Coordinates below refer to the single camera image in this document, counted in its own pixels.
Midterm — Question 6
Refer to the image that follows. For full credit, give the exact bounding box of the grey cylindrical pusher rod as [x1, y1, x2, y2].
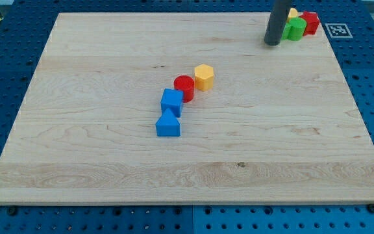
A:
[264, 0, 292, 46]

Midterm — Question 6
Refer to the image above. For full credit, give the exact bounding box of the green cylinder block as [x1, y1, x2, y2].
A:
[288, 18, 307, 41]

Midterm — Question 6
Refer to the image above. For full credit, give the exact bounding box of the green block behind rod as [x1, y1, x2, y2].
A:
[281, 23, 291, 40]

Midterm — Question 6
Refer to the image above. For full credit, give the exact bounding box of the red cylinder block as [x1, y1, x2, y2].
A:
[173, 75, 195, 103]

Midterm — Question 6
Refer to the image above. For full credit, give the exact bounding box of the wooden board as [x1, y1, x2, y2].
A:
[0, 13, 374, 205]

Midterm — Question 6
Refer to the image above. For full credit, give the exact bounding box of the blue triangle block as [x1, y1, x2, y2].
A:
[155, 109, 181, 137]

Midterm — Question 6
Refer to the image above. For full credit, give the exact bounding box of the yellow hexagon block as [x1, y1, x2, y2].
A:
[194, 64, 214, 91]

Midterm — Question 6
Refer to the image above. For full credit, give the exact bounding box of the white fiducial marker tag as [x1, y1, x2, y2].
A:
[325, 23, 353, 38]

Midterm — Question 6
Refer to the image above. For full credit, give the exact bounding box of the yellow block behind rod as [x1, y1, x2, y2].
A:
[287, 8, 299, 23]

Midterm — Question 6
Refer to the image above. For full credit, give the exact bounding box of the red star block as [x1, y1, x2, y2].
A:
[299, 11, 320, 36]

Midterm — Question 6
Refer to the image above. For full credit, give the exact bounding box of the blue cube block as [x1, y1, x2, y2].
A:
[160, 88, 184, 118]

